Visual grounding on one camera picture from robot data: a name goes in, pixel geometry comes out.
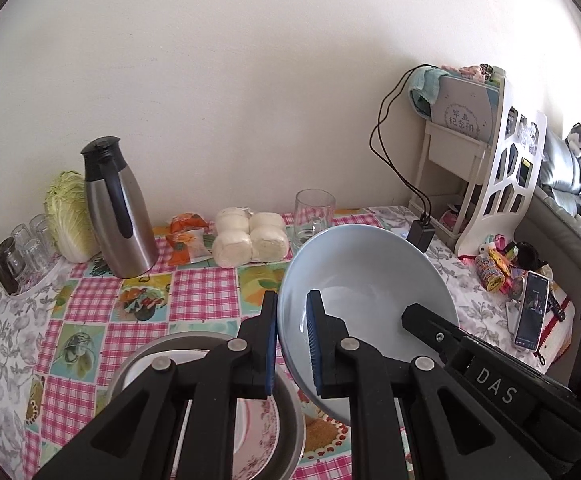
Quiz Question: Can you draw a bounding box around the clear glass mug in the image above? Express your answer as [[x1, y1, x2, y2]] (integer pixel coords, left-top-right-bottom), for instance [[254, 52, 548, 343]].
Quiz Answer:
[[294, 189, 336, 253]]

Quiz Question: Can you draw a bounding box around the small pink box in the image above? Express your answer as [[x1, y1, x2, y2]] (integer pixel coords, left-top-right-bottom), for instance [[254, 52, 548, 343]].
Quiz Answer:
[[440, 210, 463, 236]]

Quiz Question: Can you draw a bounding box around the black cable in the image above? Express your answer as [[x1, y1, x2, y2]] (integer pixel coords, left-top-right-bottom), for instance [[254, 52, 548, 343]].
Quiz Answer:
[[380, 67, 433, 221], [369, 64, 436, 221]]

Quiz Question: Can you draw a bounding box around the grey photo album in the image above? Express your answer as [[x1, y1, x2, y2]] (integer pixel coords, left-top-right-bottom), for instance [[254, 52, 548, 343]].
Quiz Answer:
[[430, 74, 501, 142]]

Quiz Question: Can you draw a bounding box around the square white plate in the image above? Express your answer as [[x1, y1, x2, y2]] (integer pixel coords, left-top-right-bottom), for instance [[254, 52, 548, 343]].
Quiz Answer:
[[119, 347, 251, 466]]

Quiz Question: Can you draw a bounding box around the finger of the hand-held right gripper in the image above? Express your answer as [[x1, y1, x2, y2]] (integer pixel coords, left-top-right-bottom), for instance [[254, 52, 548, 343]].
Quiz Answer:
[[401, 302, 476, 368]]

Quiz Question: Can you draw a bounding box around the white tray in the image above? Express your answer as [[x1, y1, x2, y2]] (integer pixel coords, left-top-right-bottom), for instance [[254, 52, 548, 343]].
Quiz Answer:
[[3, 255, 68, 298]]

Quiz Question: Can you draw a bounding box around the pink knitted item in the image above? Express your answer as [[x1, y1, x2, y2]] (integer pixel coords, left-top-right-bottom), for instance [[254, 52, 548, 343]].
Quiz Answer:
[[440, 62, 508, 83]]

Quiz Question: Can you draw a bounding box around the plain white bowl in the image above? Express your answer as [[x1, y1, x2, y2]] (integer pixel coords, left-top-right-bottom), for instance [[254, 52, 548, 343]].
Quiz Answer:
[[277, 225, 460, 426]]

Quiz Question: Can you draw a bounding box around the white crochet mat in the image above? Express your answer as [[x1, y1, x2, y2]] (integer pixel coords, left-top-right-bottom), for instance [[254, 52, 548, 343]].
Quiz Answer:
[[457, 255, 576, 366]]

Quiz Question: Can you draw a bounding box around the black charger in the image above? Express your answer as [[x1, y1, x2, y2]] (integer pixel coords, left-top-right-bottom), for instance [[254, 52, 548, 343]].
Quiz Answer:
[[407, 217, 435, 252]]

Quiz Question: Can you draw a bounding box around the colourful candy can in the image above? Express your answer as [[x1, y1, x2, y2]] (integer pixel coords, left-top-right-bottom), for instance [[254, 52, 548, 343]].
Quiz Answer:
[[474, 252, 506, 292]]

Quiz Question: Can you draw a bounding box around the pink checkered tablecloth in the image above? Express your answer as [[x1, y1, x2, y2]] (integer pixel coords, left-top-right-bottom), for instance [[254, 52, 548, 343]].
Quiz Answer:
[[20, 207, 416, 480]]

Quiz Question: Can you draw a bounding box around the teal towel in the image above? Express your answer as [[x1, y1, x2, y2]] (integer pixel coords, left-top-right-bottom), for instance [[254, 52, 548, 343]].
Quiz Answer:
[[408, 67, 443, 118]]

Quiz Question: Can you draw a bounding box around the dark tinted glass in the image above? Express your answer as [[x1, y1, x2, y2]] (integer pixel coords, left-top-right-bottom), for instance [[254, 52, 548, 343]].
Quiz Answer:
[[0, 237, 21, 295]]

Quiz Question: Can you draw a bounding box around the grey leather sofa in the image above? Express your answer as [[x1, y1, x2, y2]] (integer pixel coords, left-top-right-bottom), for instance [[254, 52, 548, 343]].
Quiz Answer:
[[513, 125, 581, 271]]

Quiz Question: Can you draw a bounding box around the napa cabbage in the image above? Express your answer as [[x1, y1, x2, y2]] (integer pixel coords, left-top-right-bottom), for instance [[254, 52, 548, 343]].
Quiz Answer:
[[44, 170, 100, 264]]

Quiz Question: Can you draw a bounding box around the stainless steel thermos jug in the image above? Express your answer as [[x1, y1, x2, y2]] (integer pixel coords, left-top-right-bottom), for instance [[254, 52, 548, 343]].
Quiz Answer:
[[80, 136, 160, 278]]

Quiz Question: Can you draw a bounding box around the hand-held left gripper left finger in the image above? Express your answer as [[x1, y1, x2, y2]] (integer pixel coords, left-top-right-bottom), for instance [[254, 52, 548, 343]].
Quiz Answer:
[[33, 290, 278, 480]]

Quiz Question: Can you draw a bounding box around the white shelf rack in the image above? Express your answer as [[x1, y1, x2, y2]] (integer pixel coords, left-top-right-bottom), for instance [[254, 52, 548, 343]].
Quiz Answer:
[[413, 67, 548, 256]]

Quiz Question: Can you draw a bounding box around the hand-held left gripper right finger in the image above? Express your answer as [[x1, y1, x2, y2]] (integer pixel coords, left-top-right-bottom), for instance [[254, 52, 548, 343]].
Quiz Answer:
[[306, 289, 513, 480]]

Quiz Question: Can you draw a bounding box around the orange snack packet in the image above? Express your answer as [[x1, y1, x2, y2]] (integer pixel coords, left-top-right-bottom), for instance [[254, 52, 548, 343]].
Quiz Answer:
[[165, 213, 211, 264]]

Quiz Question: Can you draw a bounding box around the black smartphone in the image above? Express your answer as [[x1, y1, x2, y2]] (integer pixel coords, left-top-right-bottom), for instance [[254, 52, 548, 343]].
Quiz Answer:
[[513, 270, 551, 352]]

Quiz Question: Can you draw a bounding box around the bag of white steamed buns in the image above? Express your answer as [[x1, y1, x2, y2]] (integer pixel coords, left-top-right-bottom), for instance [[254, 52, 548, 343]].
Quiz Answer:
[[212, 206, 290, 268]]

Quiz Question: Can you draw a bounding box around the round stainless steel basin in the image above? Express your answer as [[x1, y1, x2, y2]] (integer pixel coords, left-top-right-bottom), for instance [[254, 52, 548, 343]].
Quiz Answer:
[[104, 331, 306, 480]]

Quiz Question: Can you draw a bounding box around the round floral plate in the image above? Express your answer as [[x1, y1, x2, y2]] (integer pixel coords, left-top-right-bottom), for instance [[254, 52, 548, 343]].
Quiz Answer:
[[233, 397, 281, 480]]

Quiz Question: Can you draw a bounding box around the clear drinking glass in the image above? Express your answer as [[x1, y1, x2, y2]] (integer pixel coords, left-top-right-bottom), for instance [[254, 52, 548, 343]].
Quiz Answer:
[[11, 223, 34, 256], [5, 250, 26, 286], [23, 239, 51, 281], [29, 213, 54, 251]]

